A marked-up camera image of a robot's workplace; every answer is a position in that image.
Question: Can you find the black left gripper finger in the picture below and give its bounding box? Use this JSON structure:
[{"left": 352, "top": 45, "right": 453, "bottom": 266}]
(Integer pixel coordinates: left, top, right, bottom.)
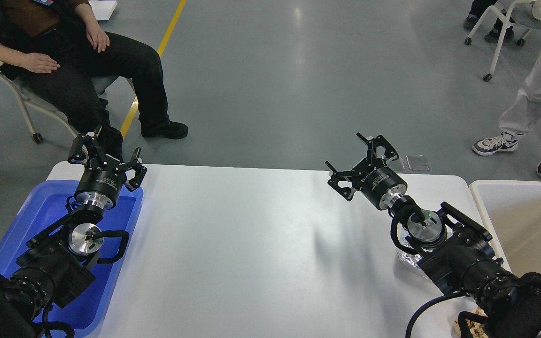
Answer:
[
  {"left": 67, "top": 132, "right": 108, "bottom": 169},
  {"left": 119, "top": 147, "right": 147, "bottom": 191}
]

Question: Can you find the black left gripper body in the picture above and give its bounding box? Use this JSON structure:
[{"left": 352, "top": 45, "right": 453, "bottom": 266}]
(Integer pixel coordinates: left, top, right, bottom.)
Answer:
[{"left": 74, "top": 169, "right": 127, "bottom": 210}]

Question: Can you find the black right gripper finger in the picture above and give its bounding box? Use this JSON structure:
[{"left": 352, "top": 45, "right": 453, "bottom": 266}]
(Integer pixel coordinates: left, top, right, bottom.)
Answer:
[
  {"left": 325, "top": 161, "right": 364, "bottom": 202},
  {"left": 356, "top": 132, "right": 400, "bottom": 169}
]

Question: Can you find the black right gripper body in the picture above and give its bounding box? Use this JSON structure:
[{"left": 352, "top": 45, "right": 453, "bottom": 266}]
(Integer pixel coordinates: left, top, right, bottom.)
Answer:
[{"left": 356, "top": 159, "right": 408, "bottom": 210}]

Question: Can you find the aluminium foil bag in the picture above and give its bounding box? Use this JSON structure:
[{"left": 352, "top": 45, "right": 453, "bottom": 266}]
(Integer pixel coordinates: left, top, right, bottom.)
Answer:
[{"left": 396, "top": 248, "right": 430, "bottom": 280}]

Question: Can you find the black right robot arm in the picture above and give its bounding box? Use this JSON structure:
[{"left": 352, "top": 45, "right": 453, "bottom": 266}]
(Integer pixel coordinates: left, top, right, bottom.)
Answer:
[{"left": 328, "top": 133, "right": 541, "bottom": 338}]

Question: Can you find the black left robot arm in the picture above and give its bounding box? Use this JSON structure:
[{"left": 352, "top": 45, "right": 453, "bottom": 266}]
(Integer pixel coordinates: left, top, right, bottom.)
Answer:
[{"left": 0, "top": 131, "right": 147, "bottom": 338}]

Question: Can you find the metal floor plate left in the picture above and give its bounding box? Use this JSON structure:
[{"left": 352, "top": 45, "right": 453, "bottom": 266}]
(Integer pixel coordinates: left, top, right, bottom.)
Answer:
[{"left": 386, "top": 155, "right": 406, "bottom": 171}]

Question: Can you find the metal floor plate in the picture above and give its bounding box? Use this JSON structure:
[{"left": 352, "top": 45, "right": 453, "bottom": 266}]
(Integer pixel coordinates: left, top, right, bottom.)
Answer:
[
  {"left": 386, "top": 155, "right": 406, "bottom": 171},
  {"left": 406, "top": 154, "right": 430, "bottom": 171}
]

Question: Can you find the metal floor plate right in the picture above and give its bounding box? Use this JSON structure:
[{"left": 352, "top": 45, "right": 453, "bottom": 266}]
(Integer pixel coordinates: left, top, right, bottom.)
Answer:
[{"left": 406, "top": 154, "right": 430, "bottom": 171}]

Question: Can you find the blue plastic tray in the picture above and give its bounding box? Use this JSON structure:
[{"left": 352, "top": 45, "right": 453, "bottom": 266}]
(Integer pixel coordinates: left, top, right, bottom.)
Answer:
[{"left": 0, "top": 180, "right": 144, "bottom": 338}]

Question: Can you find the seated person in black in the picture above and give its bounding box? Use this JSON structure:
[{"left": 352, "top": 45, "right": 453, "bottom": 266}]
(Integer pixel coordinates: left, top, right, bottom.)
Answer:
[{"left": 0, "top": 0, "right": 188, "bottom": 158}]

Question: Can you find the white box on floor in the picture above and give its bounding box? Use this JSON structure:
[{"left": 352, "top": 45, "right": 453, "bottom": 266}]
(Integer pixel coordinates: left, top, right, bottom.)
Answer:
[{"left": 89, "top": 0, "right": 117, "bottom": 21}]

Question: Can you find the beige plastic bin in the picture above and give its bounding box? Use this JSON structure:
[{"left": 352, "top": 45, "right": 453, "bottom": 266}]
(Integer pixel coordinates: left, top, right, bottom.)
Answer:
[{"left": 470, "top": 180, "right": 541, "bottom": 276}]

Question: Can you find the crumpled brown paper ball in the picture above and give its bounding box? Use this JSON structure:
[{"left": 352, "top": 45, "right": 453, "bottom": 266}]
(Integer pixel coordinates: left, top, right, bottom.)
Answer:
[{"left": 454, "top": 307, "right": 489, "bottom": 338}]

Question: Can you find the seated person far right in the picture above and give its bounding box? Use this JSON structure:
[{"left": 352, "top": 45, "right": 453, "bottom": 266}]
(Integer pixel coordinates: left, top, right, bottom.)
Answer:
[{"left": 463, "top": 0, "right": 515, "bottom": 44}]

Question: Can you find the white rolling chair right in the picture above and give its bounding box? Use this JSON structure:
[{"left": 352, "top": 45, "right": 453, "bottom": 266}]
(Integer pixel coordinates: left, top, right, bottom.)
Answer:
[{"left": 464, "top": 0, "right": 541, "bottom": 83}]

